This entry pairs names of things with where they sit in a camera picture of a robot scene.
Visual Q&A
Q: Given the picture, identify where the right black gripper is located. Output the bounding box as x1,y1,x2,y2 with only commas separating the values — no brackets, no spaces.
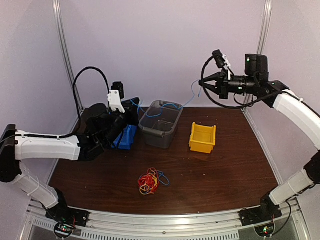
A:
200,69,259,99

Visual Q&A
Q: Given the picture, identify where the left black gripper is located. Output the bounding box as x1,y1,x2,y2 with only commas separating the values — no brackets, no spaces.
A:
102,97,140,147

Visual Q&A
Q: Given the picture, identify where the coloured cable bundle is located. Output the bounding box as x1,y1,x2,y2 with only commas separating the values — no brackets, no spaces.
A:
137,167,171,196

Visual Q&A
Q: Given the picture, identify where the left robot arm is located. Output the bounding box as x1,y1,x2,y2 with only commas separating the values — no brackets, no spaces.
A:
0,90,140,222

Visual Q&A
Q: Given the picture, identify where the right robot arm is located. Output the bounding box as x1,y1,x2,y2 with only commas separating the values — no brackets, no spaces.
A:
198,50,320,221

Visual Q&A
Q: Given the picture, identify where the grey transparent plastic tub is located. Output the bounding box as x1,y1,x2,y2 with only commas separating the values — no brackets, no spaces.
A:
138,100,183,149

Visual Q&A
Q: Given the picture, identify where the blue plastic bin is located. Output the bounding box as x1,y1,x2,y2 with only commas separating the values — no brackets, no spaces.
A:
111,125,138,150

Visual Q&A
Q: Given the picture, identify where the yellow plastic bin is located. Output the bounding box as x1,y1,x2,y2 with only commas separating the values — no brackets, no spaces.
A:
188,122,217,154

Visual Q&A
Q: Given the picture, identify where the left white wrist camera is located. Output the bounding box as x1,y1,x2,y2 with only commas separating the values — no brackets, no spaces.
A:
107,81,125,114

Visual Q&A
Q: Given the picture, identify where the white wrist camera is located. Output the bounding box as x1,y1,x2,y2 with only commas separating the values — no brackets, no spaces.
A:
107,81,125,114
212,49,234,75

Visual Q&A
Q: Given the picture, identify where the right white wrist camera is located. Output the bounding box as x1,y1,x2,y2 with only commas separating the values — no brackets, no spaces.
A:
212,49,234,75

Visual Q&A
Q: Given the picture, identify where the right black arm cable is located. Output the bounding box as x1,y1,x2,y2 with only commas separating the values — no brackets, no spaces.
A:
199,56,283,110

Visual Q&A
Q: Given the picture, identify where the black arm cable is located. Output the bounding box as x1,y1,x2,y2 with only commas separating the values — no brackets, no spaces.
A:
14,66,112,141
199,56,283,110

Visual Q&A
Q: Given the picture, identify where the right aluminium frame post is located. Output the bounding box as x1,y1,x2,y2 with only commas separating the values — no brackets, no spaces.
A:
256,0,273,55

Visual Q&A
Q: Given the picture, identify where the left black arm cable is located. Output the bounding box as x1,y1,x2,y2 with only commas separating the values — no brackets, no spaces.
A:
14,66,112,141

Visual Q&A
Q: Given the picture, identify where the aluminium front rail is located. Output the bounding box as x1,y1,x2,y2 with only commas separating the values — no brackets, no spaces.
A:
23,194,307,240

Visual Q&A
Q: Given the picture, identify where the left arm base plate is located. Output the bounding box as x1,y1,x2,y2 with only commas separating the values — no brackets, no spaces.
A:
45,208,90,227

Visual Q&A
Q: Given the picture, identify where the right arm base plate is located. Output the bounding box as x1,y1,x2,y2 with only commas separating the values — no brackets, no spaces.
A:
238,206,282,227

